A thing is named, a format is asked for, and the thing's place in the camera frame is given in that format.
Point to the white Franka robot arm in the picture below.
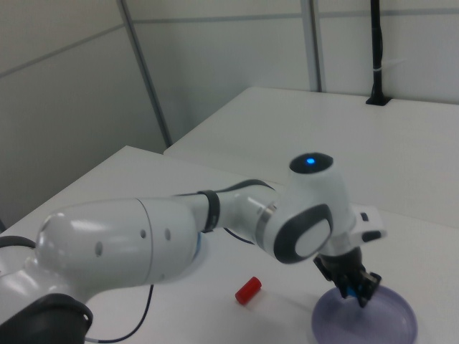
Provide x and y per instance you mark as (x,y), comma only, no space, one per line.
(107,243)

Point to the red cylinder block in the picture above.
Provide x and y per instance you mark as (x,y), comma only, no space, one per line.
(248,290)

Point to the grey partition post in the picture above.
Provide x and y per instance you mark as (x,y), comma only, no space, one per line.
(316,43)
(145,71)

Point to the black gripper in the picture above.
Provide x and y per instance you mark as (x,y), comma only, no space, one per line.
(340,265)

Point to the purple plate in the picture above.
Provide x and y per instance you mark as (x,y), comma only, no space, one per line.
(387,322)

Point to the blue hexagonal block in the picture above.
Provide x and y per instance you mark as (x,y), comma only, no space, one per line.
(353,291)

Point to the black pole with clamp base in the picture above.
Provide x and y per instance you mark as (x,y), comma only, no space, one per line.
(376,53)

